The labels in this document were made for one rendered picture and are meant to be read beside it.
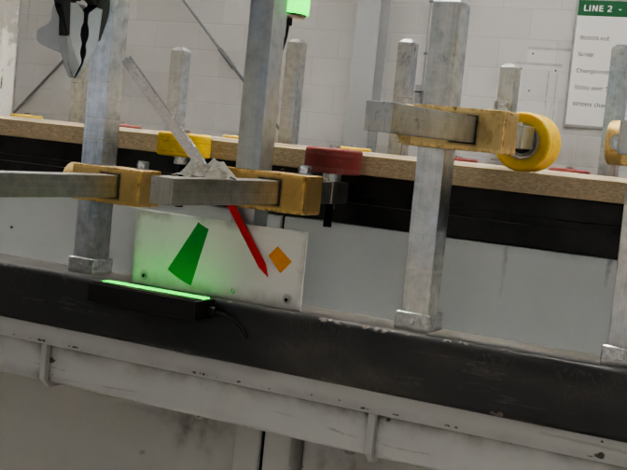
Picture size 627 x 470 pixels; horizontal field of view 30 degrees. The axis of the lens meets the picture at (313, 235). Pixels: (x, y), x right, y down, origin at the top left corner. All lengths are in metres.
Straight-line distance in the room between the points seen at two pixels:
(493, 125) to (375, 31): 7.86
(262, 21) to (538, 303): 0.52
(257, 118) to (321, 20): 8.16
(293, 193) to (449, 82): 0.24
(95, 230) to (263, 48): 0.36
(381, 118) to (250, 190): 0.31
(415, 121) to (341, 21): 8.38
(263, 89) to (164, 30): 8.96
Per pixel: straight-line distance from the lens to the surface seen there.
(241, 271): 1.51
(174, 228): 1.56
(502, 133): 1.36
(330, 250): 1.70
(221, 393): 1.58
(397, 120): 1.16
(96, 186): 1.58
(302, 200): 1.46
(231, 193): 1.38
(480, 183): 1.59
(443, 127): 1.28
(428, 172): 1.40
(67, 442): 2.05
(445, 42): 1.40
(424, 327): 1.40
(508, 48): 9.01
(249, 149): 1.51
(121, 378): 1.67
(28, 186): 1.47
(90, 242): 1.65
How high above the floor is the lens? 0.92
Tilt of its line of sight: 5 degrees down
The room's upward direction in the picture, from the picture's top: 6 degrees clockwise
